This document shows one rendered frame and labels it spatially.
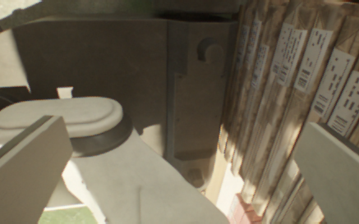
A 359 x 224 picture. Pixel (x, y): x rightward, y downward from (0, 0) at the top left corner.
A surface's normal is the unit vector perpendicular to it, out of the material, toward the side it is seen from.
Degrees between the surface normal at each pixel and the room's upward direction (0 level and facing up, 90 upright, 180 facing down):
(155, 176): 90
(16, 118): 90
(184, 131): 0
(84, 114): 90
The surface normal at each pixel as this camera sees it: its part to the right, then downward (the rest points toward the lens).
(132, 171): 0.04, -0.86
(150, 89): 0.20, 0.50
